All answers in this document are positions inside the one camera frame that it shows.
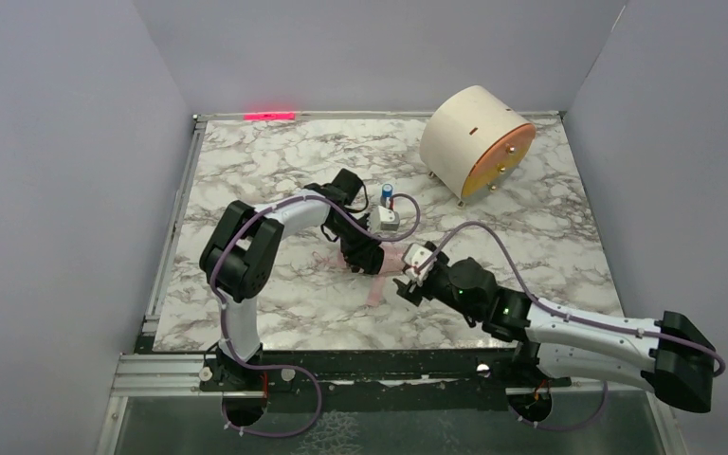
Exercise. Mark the pink folding umbrella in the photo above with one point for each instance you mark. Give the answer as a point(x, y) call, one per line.
point(392, 265)

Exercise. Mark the small blue cap bottle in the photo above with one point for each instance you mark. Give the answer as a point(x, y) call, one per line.
point(386, 194)

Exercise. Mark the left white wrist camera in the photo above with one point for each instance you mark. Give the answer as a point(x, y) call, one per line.
point(383, 220)

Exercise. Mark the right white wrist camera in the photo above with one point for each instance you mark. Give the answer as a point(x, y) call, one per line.
point(417, 263)

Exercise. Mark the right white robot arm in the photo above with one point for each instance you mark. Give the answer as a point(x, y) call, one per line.
point(667, 356)

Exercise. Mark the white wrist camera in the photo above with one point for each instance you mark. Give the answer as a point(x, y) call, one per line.
point(417, 263)
point(383, 220)

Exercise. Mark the aluminium table frame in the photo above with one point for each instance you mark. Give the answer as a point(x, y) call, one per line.
point(159, 407)

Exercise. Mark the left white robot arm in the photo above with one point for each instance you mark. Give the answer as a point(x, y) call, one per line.
point(239, 257)

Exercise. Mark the beige cylindrical umbrella stand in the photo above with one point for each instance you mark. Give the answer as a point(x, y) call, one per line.
point(473, 142)

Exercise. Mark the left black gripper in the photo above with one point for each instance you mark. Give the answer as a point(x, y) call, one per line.
point(364, 256)

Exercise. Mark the pink tape marker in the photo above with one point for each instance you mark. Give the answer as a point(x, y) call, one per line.
point(270, 116)

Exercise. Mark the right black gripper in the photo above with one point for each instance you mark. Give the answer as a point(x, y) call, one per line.
point(420, 288)

